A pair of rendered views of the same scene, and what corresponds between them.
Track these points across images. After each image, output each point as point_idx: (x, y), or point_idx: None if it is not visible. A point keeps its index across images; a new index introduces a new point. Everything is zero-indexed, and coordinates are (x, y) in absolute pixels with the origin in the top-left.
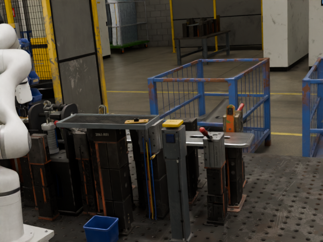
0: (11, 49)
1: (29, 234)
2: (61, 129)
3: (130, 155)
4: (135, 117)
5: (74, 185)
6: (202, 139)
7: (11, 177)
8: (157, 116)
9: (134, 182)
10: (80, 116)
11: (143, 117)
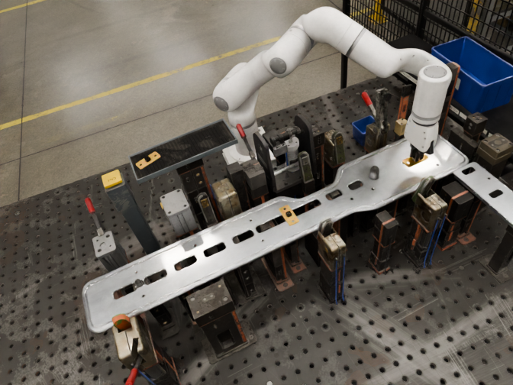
0: (286, 39)
1: (237, 157)
2: (299, 164)
3: (405, 368)
4: (162, 167)
5: (269, 197)
6: (143, 270)
7: (228, 113)
8: (135, 176)
9: (292, 299)
10: (225, 140)
11: (151, 170)
